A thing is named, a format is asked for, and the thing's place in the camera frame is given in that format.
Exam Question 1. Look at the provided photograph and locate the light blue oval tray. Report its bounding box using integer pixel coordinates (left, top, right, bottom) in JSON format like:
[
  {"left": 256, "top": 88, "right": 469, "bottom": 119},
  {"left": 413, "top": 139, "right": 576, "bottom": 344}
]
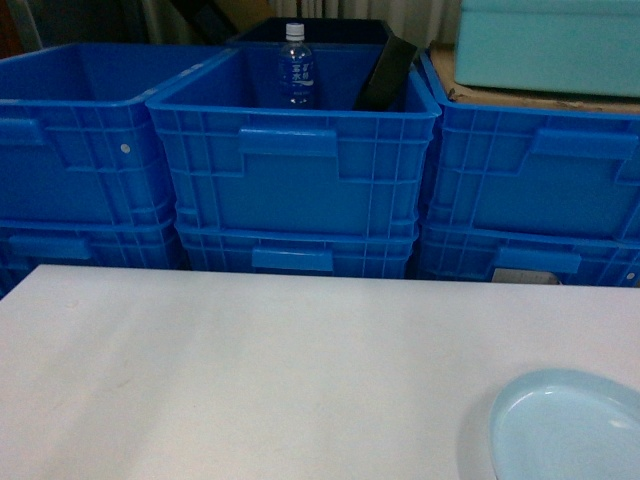
[{"left": 489, "top": 369, "right": 639, "bottom": 479}]

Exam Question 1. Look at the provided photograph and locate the blue crate bottom right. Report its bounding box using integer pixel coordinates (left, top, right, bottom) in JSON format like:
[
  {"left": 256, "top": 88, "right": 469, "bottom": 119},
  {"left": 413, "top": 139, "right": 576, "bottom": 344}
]
[{"left": 416, "top": 224, "right": 639, "bottom": 287}]

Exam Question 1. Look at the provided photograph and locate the blue crate bottom left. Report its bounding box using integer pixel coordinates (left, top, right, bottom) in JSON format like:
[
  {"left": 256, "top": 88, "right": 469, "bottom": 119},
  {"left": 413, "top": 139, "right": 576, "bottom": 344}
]
[{"left": 1, "top": 219, "right": 188, "bottom": 296}]

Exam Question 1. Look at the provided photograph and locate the blue crate bottom middle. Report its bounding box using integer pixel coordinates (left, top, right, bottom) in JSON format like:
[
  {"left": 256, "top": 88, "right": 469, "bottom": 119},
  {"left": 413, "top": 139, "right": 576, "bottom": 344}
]
[{"left": 176, "top": 223, "right": 418, "bottom": 279}]

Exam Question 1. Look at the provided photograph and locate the black flat tray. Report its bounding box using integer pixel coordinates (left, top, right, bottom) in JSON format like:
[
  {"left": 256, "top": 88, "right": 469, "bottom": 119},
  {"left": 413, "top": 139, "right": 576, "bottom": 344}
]
[{"left": 352, "top": 36, "right": 418, "bottom": 112}]

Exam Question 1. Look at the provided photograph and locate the blue crate top right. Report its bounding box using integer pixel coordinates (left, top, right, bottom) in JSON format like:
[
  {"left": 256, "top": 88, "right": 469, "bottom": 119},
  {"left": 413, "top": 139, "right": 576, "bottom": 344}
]
[{"left": 420, "top": 51, "right": 639, "bottom": 242}]

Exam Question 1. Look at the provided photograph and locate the clear water bottle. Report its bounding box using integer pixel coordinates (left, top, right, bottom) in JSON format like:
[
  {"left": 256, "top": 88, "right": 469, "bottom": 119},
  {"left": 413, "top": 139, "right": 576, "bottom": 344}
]
[{"left": 278, "top": 22, "right": 315, "bottom": 108}]

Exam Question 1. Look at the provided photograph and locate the blue crate top left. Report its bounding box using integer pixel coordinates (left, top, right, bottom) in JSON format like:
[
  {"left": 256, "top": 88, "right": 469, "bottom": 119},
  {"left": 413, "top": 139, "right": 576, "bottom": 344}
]
[{"left": 1, "top": 43, "right": 220, "bottom": 227}]

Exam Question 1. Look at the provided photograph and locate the teal foam box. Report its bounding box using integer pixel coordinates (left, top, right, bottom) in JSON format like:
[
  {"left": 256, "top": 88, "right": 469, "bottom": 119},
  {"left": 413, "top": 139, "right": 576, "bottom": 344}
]
[{"left": 454, "top": 1, "right": 639, "bottom": 98}]

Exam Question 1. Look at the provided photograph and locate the blue crate top middle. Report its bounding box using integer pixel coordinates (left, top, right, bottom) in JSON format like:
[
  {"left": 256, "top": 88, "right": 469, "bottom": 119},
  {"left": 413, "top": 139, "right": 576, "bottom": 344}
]
[{"left": 147, "top": 45, "right": 440, "bottom": 241}]

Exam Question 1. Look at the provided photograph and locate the dark blue rear crate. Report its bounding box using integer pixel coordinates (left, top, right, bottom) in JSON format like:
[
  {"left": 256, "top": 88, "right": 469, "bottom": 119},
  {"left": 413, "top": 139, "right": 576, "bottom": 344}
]
[{"left": 225, "top": 17, "right": 394, "bottom": 46}]

